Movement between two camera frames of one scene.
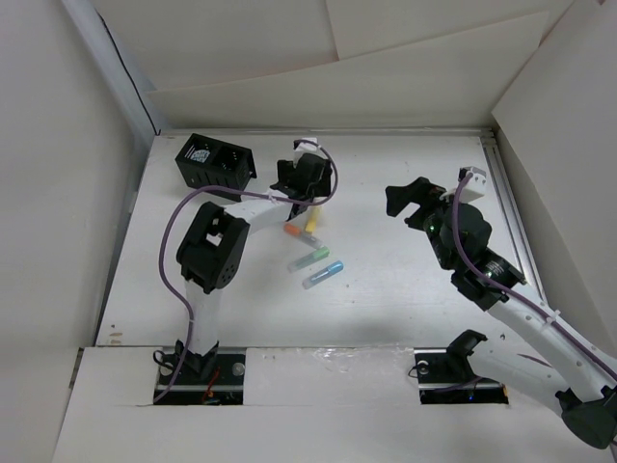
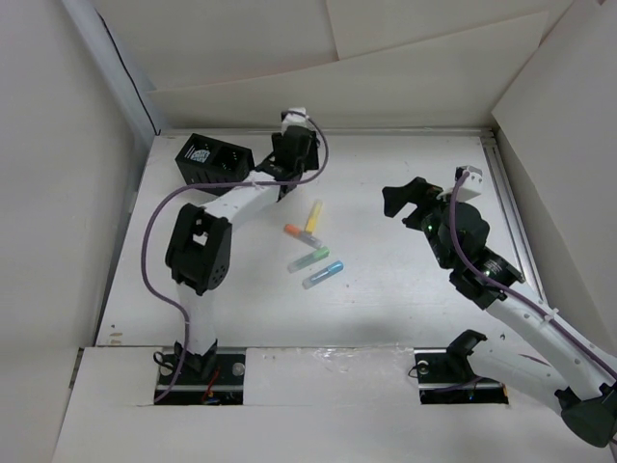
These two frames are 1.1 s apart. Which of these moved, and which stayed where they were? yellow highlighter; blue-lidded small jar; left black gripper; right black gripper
Moved: left black gripper
Stayed: right black gripper; yellow highlighter; blue-lidded small jar
